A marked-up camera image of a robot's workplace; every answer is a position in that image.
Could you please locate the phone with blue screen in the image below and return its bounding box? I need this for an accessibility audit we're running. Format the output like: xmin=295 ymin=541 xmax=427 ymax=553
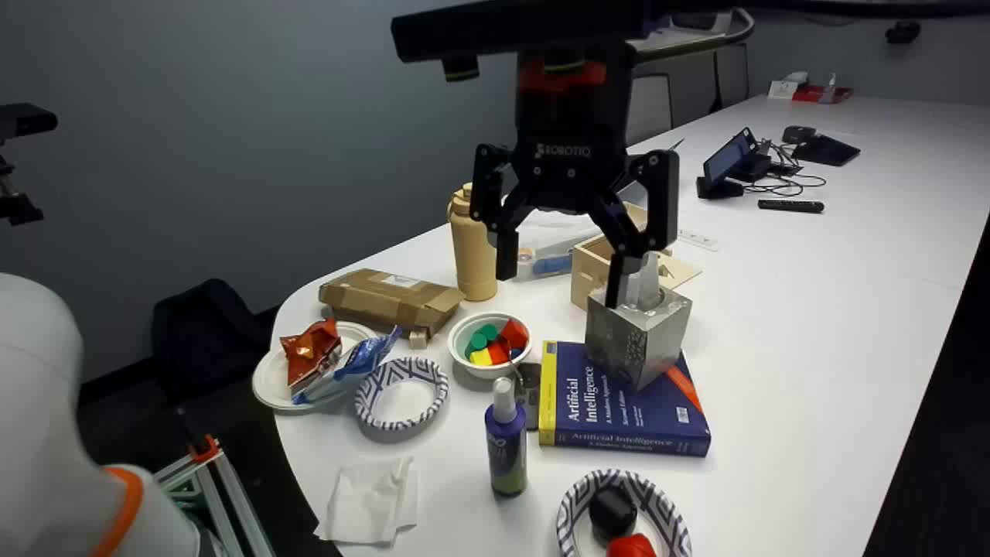
xmin=702 ymin=123 xmax=766 ymax=183

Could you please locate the blue hardcover book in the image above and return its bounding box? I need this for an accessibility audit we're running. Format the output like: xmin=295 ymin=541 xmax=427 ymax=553
xmin=537 ymin=339 xmax=715 ymax=461

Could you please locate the purple spray bottle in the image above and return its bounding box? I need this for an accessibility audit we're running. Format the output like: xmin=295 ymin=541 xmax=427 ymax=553
xmin=482 ymin=375 xmax=532 ymax=501

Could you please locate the black backpack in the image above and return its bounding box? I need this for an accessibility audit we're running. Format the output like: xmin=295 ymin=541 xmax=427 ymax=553
xmin=148 ymin=276 xmax=275 ymax=404

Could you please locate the small white box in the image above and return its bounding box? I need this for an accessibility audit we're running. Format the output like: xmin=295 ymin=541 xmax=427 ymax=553
xmin=766 ymin=69 xmax=813 ymax=105

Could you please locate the blue snack bag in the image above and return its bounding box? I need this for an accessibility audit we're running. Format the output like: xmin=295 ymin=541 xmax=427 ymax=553
xmin=307 ymin=328 xmax=406 ymax=404

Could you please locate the orange snack bag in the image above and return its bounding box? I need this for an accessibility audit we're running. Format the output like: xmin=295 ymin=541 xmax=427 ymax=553
xmin=280 ymin=315 xmax=346 ymax=393

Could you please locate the beige bottle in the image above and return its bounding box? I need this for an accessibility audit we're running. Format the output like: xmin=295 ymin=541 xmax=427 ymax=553
xmin=446 ymin=195 xmax=505 ymax=308

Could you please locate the black camera on stand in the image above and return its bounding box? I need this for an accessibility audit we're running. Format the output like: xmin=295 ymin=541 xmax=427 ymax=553
xmin=0 ymin=99 xmax=62 ymax=231

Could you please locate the blue white patterned plate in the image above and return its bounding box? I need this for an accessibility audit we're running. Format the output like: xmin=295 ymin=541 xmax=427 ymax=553
xmin=554 ymin=466 xmax=696 ymax=557
xmin=353 ymin=355 xmax=455 ymax=442

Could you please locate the red toy block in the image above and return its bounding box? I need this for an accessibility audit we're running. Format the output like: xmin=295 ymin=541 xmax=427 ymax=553
xmin=493 ymin=315 xmax=532 ymax=365

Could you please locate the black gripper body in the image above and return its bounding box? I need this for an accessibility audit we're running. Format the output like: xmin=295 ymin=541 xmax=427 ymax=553
xmin=511 ymin=42 xmax=638 ymax=216

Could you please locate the thin tangled cable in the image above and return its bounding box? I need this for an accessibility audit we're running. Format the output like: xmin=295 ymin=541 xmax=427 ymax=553
xmin=756 ymin=164 xmax=828 ymax=201

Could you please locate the grey tissue box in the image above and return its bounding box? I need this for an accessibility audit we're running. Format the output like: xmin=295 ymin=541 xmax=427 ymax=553
xmin=583 ymin=282 xmax=696 ymax=397

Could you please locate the small black object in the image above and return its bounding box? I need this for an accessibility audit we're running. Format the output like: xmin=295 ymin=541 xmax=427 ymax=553
xmin=584 ymin=486 xmax=645 ymax=541

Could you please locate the plain white plate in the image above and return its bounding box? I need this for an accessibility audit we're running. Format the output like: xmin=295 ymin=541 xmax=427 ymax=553
xmin=247 ymin=319 xmax=387 ymax=417

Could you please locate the brown cardboard box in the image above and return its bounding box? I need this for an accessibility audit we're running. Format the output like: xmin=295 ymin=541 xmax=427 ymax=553
xmin=317 ymin=266 xmax=469 ymax=339

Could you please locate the clear plastic bag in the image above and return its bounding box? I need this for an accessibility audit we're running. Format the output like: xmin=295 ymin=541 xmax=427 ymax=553
xmin=314 ymin=456 xmax=423 ymax=549

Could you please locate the black wall device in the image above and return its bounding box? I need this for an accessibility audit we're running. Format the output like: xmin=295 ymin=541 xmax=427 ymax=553
xmin=882 ymin=20 xmax=924 ymax=46

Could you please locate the grey office chair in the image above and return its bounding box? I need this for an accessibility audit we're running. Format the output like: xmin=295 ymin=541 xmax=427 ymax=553
xmin=628 ymin=70 xmax=679 ymax=145
xmin=711 ymin=42 xmax=756 ymax=111

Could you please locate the white bowl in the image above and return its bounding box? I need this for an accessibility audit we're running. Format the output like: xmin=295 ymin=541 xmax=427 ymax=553
xmin=446 ymin=309 xmax=538 ymax=384

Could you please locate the tripod with orange joint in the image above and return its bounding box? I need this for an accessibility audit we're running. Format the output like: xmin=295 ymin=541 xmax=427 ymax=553
xmin=151 ymin=429 xmax=280 ymax=557

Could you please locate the black wallet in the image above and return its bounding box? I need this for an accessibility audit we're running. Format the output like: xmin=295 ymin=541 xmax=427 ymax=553
xmin=789 ymin=133 xmax=862 ymax=170

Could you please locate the clear plastic container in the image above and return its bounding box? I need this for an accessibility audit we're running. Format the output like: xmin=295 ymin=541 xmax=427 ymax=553
xmin=515 ymin=212 xmax=612 ymax=284

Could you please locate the green toy block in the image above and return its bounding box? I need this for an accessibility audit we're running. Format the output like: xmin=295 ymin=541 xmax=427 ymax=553
xmin=461 ymin=323 xmax=505 ymax=355

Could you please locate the flat wooden lid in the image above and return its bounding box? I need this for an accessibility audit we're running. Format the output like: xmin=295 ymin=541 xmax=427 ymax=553
xmin=659 ymin=252 xmax=707 ymax=294

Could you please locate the white tissue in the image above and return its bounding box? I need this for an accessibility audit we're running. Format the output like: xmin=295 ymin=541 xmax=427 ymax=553
xmin=622 ymin=252 xmax=670 ymax=315

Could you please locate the flat red item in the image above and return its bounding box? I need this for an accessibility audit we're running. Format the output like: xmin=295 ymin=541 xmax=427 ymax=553
xmin=791 ymin=82 xmax=858 ymax=110

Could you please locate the small red object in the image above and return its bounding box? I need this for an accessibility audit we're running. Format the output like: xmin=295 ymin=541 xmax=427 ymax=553
xmin=603 ymin=534 xmax=659 ymax=557

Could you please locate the black remote stick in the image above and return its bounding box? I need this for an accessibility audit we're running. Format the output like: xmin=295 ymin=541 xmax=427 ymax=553
xmin=756 ymin=197 xmax=828 ymax=216

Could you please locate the black phone stand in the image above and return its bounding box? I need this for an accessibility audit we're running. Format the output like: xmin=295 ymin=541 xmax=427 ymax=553
xmin=693 ymin=170 xmax=750 ymax=201

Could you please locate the open wooden box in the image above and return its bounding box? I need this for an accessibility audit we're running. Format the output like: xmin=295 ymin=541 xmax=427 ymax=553
xmin=569 ymin=230 xmax=676 ymax=312

